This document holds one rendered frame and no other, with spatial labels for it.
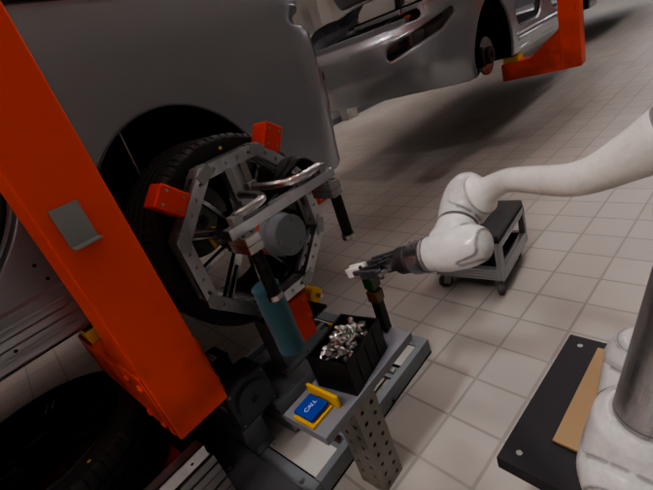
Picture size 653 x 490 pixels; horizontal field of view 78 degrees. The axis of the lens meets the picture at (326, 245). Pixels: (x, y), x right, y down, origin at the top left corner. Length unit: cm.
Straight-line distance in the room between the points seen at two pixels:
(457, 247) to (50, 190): 87
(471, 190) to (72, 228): 90
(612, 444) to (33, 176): 117
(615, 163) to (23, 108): 105
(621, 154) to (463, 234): 35
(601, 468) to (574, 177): 50
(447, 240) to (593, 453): 48
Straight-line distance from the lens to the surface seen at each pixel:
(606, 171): 78
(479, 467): 155
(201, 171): 122
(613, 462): 92
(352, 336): 118
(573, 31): 447
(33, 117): 101
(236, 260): 141
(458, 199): 104
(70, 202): 100
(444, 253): 97
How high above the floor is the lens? 128
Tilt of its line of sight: 24 degrees down
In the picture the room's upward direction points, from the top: 20 degrees counter-clockwise
